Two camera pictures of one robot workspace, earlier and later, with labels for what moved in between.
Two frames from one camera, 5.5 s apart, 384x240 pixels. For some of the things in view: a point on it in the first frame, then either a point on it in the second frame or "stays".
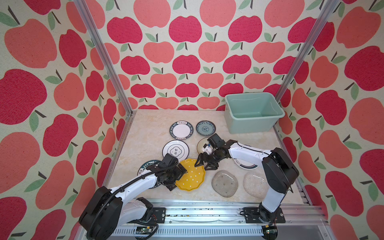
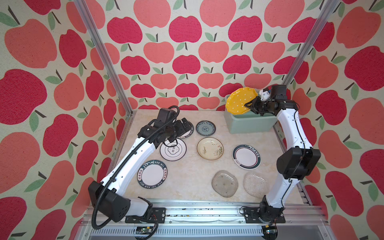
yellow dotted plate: (194, 177) → (235, 102)
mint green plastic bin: (251, 112) stays
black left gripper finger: (183, 170) → (186, 125)
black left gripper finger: (171, 187) → (171, 139)
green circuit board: (144, 230) stays
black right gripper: (202, 155) → (254, 106)
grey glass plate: (225, 182) stays
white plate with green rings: (177, 148) stays
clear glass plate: (256, 184) stays
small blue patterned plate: (205, 128) stays
